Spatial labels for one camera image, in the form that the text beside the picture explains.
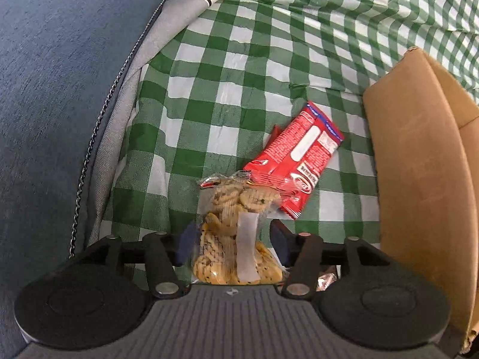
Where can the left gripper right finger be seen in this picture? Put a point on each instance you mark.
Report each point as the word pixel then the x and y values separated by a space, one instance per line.
pixel 306 256

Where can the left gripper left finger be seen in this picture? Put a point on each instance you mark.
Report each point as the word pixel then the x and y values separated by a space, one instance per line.
pixel 161 253

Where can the dark brown cracker pack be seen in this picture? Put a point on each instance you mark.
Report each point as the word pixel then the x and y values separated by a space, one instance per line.
pixel 327 276

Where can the clear bag of cookies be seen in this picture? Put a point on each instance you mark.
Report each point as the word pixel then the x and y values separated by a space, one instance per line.
pixel 232 211

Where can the red wafer pack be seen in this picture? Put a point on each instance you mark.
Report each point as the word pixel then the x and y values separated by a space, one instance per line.
pixel 295 160

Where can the cardboard box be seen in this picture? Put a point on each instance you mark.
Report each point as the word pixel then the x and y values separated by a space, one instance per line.
pixel 424 129

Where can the green white checkered cloth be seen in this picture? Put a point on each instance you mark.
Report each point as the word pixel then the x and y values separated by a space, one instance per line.
pixel 207 101

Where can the blue sofa cushion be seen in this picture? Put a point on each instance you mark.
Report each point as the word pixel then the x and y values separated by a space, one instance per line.
pixel 59 59

